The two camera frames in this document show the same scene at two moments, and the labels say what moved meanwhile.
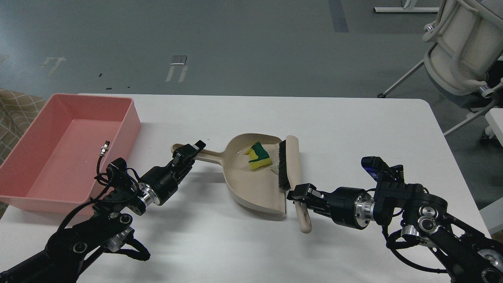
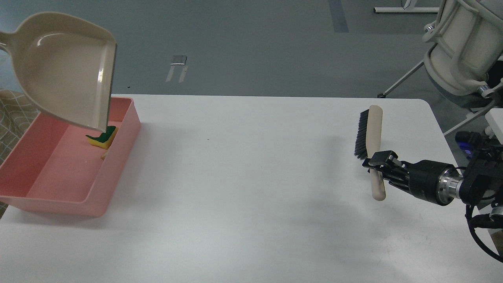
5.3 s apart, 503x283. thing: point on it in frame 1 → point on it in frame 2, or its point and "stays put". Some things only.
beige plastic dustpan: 259,187 → 67,67
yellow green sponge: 261,158 → 105,139
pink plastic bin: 52,166 stays put
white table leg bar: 408,10 stays put
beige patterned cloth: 18,111 stays put
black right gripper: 353,207 → 440,182
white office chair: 466,65 stays put
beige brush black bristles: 290,175 → 368,145
